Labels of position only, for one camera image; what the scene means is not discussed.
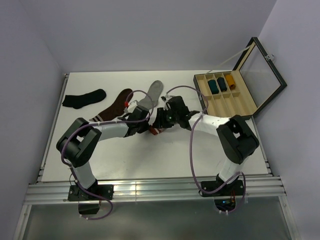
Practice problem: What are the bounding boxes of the teal rolled sock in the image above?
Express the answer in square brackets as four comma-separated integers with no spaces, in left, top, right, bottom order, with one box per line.
[207,79,220,95]

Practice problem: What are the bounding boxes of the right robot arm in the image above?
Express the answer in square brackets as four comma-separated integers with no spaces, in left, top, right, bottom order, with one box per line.
[152,95,260,195]

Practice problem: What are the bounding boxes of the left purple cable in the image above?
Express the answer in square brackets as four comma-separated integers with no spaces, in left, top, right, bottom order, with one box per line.
[61,89,153,221]

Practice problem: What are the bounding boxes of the black compartment box with lid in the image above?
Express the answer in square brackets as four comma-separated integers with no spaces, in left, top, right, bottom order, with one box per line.
[193,37,287,118]

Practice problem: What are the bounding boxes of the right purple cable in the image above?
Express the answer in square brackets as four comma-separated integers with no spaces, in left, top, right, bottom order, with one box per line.
[164,85,247,216]

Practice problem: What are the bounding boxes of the grey striped sock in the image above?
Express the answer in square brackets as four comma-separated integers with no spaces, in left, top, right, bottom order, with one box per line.
[135,80,164,110]

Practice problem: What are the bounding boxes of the dark blue rolled sock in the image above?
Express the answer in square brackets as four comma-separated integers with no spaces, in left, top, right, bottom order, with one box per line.
[217,77,228,92]

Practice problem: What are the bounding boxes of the purple cable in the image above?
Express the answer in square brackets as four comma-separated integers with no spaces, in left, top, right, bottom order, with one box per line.
[164,85,247,216]
[61,89,153,221]

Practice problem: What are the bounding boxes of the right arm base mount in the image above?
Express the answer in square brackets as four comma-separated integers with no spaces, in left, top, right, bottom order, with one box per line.
[198,178,246,213]

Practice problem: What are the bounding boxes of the mustard rolled sock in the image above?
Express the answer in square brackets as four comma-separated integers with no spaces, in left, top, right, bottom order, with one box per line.
[225,74,236,90]

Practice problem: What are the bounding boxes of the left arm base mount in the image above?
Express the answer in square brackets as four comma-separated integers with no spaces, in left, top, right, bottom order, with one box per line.
[67,184,114,217]

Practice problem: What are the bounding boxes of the brown striped sock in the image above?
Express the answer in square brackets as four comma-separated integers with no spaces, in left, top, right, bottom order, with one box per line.
[89,88,133,122]

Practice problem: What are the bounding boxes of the beige sock with red stripes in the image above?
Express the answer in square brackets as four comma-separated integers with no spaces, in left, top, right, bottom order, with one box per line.
[148,125,166,136]

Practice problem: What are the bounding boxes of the aluminium frame rail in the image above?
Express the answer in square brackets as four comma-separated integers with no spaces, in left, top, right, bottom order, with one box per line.
[23,175,286,205]

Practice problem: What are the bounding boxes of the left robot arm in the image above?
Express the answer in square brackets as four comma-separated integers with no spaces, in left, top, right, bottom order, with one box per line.
[56,105,150,200]

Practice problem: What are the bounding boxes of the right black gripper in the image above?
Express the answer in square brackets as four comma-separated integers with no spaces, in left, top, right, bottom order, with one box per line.
[152,107,180,129]

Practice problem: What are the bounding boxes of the black sock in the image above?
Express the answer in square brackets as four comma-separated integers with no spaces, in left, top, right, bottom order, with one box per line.
[62,89,107,110]

